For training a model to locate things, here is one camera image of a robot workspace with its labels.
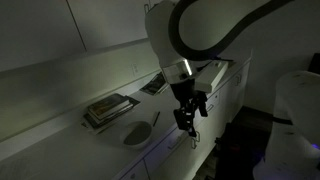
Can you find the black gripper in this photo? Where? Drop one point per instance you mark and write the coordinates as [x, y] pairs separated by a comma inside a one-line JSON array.
[[184, 91]]

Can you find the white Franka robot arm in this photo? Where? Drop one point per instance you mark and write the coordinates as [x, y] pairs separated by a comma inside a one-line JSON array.
[[160, 33]]

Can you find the white bowl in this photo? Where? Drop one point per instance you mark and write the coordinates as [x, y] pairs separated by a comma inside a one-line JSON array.
[[137, 135]]

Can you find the white base cabinet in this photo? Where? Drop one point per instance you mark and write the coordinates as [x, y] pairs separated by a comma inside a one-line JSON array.
[[226, 100]]

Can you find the glossy magazine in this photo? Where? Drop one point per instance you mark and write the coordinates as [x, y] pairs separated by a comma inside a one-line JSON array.
[[155, 84]]

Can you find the stack of books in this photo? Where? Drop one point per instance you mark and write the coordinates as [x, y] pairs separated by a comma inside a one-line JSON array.
[[135, 101]]

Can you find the thick dark book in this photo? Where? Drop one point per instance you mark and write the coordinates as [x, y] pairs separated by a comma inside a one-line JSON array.
[[110, 116]]

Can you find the dark picture cover book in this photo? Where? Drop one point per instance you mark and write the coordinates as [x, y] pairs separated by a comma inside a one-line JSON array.
[[108, 105]]

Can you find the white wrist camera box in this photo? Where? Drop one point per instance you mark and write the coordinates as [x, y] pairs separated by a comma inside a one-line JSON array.
[[211, 75]]

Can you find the white wall outlet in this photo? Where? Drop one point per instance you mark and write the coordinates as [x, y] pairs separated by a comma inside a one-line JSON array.
[[135, 69]]

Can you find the white upper wall cabinet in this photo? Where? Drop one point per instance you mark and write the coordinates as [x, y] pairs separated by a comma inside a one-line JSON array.
[[40, 30]]

